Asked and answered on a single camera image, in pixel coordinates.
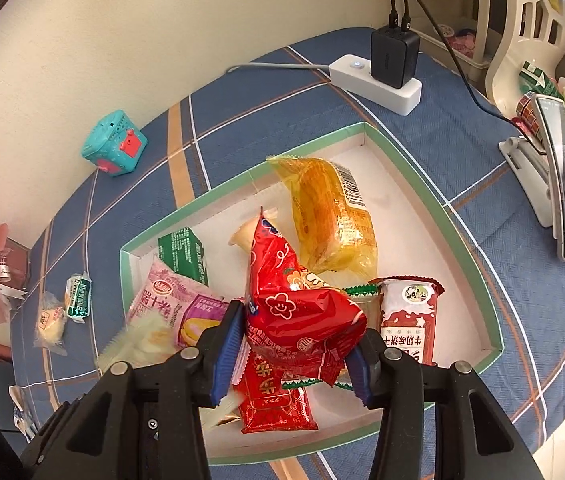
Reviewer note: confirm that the round bun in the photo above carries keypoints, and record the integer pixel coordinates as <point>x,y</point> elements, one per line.
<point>50,325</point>

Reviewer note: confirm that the cream snack packet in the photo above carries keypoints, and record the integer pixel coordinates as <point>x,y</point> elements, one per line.
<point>149,340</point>

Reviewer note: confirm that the red long snack packet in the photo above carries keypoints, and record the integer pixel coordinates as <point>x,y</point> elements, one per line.
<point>267,406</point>

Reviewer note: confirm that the white phone stand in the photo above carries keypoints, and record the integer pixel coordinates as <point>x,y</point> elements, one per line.
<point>532,173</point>

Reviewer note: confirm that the white power strip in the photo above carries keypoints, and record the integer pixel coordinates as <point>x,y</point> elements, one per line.
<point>353,73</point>

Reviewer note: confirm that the white plastic chair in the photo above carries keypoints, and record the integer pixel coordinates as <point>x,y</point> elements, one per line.
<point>534,33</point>

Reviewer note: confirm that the green white snack packet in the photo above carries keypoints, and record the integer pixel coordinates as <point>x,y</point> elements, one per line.
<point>78,297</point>

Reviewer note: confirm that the teal toy box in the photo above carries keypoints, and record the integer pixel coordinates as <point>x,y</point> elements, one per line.
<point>115,144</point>

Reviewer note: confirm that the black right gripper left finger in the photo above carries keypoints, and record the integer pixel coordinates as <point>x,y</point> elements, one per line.
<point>142,423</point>

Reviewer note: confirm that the pink swiss roll snack packet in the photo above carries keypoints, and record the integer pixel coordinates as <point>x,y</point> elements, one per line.
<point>188,306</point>

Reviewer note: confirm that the clear wrapper at table edge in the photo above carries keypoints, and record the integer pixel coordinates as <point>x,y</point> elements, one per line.
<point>23,419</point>

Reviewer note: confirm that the dark green snack packet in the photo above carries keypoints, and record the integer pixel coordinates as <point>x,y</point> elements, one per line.
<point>183,252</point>

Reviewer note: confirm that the orange yellow cake packet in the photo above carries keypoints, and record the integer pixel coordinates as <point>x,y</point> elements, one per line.
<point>332,222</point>

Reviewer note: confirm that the black charger adapter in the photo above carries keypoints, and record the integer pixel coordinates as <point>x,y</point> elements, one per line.
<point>394,55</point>

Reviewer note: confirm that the red white milk snack packet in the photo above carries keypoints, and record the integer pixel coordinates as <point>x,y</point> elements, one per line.
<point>408,314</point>

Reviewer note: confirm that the blue plaid tablecloth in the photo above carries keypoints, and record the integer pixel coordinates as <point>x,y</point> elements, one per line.
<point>238,120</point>

